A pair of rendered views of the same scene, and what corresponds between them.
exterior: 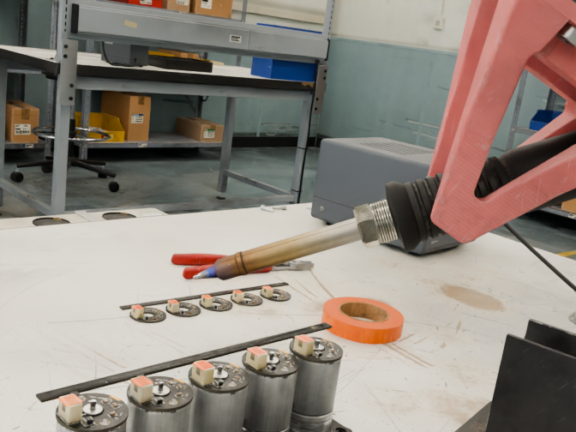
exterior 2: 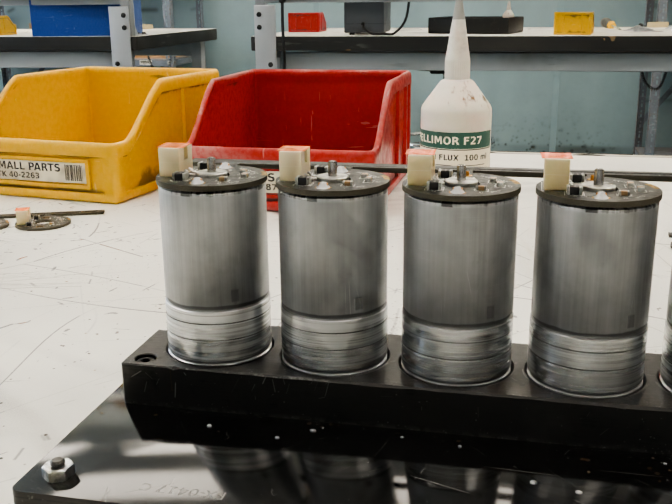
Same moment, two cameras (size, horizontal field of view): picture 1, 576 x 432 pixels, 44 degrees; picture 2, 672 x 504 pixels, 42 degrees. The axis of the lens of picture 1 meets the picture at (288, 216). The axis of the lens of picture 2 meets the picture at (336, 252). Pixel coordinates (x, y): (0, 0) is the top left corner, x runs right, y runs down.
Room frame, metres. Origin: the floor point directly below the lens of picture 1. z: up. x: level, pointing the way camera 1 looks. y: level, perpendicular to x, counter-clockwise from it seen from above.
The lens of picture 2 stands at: (0.14, -0.12, 0.85)
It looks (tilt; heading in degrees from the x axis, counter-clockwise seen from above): 16 degrees down; 57
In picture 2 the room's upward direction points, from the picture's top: 1 degrees counter-clockwise
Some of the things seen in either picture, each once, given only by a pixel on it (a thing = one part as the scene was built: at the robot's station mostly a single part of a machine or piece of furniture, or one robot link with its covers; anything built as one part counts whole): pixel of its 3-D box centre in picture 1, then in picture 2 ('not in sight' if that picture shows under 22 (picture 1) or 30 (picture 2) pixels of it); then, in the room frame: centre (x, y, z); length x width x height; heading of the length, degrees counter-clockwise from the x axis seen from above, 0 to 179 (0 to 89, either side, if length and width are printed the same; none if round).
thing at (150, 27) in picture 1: (217, 39); not in sight; (3.05, 0.40, 0.90); 1.30 x 0.06 x 0.12; 135
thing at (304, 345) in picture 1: (305, 345); not in sight; (0.30, -0.02, 0.82); 0.01 x 0.01 x 0.01; 44
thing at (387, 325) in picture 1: (363, 319); not in sight; (0.49, -0.06, 0.76); 0.06 x 0.06 x 0.01
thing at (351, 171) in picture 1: (399, 193); not in sight; (0.77, -0.12, 0.80); 0.15 x 0.12 x 0.10; 49
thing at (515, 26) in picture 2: not in sight; (476, 24); (1.93, 1.86, 0.77); 0.24 x 0.16 x 0.04; 120
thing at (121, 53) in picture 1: (124, 52); not in sight; (2.92, 0.74, 0.80); 0.15 x 0.12 x 0.10; 64
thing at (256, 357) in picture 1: (258, 357); (560, 171); (0.28, 0.00, 0.82); 0.01 x 0.01 x 0.01; 44
